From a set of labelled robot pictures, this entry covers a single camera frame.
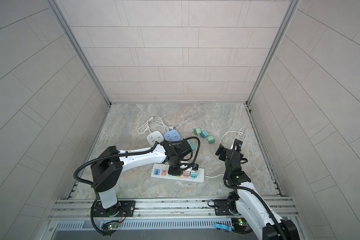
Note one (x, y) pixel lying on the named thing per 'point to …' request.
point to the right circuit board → (240, 224)
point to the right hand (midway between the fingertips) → (225, 146)
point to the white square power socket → (153, 137)
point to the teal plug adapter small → (193, 175)
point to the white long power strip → (161, 170)
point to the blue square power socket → (172, 135)
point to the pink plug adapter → (186, 174)
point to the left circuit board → (113, 225)
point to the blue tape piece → (223, 226)
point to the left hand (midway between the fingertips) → (184, 170)
